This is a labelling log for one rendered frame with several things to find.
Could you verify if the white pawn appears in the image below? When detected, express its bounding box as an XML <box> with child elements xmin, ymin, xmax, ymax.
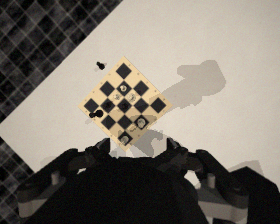
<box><xmin>120</xmin><ymin>85</ymin><xmax>127</xmax><ymax>91</ymax></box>
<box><xmin>113</xmin><ymin>94</ymin><xmax>120</xmax><ymax>100</ymax></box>

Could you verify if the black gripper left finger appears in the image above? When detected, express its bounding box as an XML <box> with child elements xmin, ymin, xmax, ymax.
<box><xmin>17</xmin><ymin>138</ymin><xmax>119</xmax><ymax>224</ymax></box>

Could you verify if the black and tan chessboard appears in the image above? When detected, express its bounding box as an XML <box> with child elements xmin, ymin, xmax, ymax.
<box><xmin>78</xmin><ymin>56</ymin><xmax>173</xmax><ymax>152</ymax></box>

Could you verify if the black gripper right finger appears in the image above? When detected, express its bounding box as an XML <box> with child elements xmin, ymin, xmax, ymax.
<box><xmin>142</xmin><ymin>138</ymin><xmax>249</xmax><ymax>224</ymax></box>

